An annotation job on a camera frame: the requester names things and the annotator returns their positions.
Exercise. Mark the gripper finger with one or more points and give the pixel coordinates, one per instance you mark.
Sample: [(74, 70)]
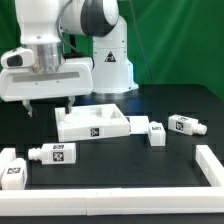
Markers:
[(28, 107), (68, 108)]

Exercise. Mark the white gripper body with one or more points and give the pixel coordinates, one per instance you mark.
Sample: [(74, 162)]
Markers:
[(73, 78)]

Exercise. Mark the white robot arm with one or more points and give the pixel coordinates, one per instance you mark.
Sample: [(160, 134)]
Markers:
[(68, 48)]

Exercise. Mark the white tag sheet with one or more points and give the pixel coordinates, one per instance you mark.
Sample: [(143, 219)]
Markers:
[(138, 124)]

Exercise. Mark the white U-shaped fence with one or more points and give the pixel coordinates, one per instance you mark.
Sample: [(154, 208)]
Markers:
[(124, 201)]

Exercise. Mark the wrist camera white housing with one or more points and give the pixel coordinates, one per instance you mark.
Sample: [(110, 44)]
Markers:
[(16, 58)]

